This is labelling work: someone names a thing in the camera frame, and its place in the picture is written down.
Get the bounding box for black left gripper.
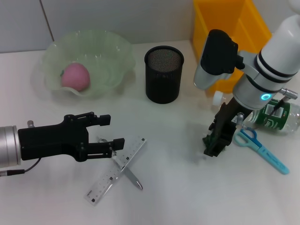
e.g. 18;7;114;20
17;112;125;163

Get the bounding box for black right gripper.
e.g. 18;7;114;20
203;97;246;158

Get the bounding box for pink peach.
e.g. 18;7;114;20
61;62;91;92

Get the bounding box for clear water bottle green label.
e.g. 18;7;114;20
212;90;300;135

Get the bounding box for transparent plastic ruler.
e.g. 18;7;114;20
83;135;148;206

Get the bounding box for blue scissors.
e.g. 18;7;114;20
233;128;290;175

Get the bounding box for silver pen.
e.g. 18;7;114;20
97;137;143;190

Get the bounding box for green translucent fruit plate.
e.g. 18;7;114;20
38;30;136;99

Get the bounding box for black mesh pen holder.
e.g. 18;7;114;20
144;45;185;105

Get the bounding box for yellow plastic bin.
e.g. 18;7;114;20
192;0;272;92

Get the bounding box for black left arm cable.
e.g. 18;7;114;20
0;158;43;177

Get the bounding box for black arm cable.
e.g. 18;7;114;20
269;88;293;116
0;158;43;177

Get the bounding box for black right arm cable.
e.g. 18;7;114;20
269;88;293;116

